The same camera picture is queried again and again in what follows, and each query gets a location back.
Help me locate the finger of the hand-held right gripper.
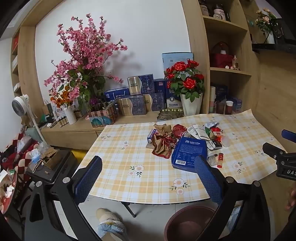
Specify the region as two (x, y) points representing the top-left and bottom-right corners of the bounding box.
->
(281, 130), (296, 142)
(262, 142), (287, 160)

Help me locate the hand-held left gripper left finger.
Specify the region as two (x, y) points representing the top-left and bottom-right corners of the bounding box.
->
(24, 156), (103, 241)

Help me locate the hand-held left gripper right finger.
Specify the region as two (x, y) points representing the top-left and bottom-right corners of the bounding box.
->
(194, 155), (271, 241)

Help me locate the brown plastic bin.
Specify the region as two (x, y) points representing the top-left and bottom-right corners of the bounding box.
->
(165, 205), (220, 241)

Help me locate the person's right hand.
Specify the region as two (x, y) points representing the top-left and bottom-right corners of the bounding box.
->
(285, 186), (296, 210)

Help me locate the black suitcase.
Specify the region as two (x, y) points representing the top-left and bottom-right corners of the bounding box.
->
(25, 150), (78, 183)

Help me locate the blue coffee box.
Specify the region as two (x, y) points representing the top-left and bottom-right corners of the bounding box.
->
(171, 136), (208, 173)

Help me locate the open cardboard box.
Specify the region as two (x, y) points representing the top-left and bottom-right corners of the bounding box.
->
(40, 148), (58, 169)

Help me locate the wooden sideboard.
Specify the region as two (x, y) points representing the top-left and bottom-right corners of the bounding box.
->
(40, 111), (162, 151)

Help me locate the person's left fluffy slipper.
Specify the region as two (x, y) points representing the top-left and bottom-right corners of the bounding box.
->
(96, 207), (128, 241)

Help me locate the pile of torn white packets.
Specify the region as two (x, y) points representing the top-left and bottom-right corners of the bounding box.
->
(185, 122), (232, 167)

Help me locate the folding table, plaid cloth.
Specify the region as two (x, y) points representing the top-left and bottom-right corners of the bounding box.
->
(76, 108), (287, 205)

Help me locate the black folding table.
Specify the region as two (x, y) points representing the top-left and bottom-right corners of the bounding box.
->
(102, 199), (181, 218)

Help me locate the red foil wrapper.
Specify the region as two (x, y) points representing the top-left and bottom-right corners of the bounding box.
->
(173, 124), (188, 138)

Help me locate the crumpled gold red wrapper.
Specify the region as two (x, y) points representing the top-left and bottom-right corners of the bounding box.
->
(151, 134), (178, 159)

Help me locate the blue tissue pack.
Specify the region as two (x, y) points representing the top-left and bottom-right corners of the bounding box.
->
(30, 148), (42, 164)

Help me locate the small blue box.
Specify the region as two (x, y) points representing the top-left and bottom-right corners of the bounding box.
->
(232, 97), (243, 113)

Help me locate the teal shell print box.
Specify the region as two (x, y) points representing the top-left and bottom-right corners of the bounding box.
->
(90, 116), (116, 128)

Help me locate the row of small brown bottles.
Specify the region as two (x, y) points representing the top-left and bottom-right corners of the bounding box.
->
(57, 109), (85, 127)

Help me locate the white ribbed vase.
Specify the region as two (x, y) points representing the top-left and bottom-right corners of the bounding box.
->
(63, 105), (77, 124)

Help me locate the crumpled brown paper wrapper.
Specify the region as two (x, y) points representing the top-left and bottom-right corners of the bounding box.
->
(154, 124), (173, 138)

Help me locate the red white checked blanket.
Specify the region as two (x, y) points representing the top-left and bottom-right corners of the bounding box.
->
(0, 132), (43, 186)

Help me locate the white green label box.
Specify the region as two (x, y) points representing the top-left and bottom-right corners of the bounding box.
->
(54, 104), (80, 116)

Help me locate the gold embossed tray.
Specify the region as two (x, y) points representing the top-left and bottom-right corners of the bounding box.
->
(157, 108), (185, 121)

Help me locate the blue printed carton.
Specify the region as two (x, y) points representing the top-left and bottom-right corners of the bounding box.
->
(216, 85), (228, 102)

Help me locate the stack of pastel paper cups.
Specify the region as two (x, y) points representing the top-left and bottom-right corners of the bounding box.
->
(209, 86), (216, 114)

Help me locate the small kraft paper bag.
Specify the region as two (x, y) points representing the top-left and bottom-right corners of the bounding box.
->
(43, 100), (56, 116)

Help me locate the orange flower bouquet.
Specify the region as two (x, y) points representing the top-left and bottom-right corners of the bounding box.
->
(50, 89), (77, 108)

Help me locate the blue gold gift box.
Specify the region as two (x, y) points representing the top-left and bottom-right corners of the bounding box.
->
(127, 74), (155, 96)
(116, 96), (147, 116)
(144, 93), (165, 112)

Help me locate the blue white supplement box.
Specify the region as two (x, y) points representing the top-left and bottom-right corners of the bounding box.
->
(165, 80), (183, 109)

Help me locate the red round side table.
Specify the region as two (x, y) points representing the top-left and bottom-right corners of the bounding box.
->
(0, 170), (20, 215)

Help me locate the black shelf board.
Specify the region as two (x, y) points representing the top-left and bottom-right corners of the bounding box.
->
(252, 42), (296, 54)

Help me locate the red rose bouquet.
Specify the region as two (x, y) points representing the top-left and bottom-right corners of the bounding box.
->
(164, 60), (205, 102)

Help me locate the white standing fan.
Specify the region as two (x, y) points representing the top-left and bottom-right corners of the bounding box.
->
(11, 95), (45, 144)

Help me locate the red basket on shelf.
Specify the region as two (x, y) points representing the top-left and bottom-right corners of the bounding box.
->
(211, 42), (233, 68)

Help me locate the dark blue carton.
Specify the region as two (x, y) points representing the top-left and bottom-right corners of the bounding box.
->
(154, 79), (167, 93)

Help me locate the pale pink rose bouquet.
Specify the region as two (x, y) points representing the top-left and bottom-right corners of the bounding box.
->
(255, 8), (277, 33)

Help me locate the light blue flat box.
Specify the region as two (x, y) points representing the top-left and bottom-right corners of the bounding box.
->
(162, 52), (194, 70)

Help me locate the wooden side shelf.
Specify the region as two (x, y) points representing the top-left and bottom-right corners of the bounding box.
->
(10, 27), (43, 98)

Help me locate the pink blossom plant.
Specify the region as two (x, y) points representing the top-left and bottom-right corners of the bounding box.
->
(44, 13), (128, 109)

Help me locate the wooden shelf unit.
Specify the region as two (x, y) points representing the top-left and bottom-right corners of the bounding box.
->
(181, 0), (262, 115)

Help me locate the dark ceramic jar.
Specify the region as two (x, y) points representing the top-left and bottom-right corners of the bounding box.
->
(212, 3), (230, 22)
(198, 0), (211, 16)

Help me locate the blue gift box with handle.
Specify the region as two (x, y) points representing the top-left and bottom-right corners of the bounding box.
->
(104, 88), (130, 102)

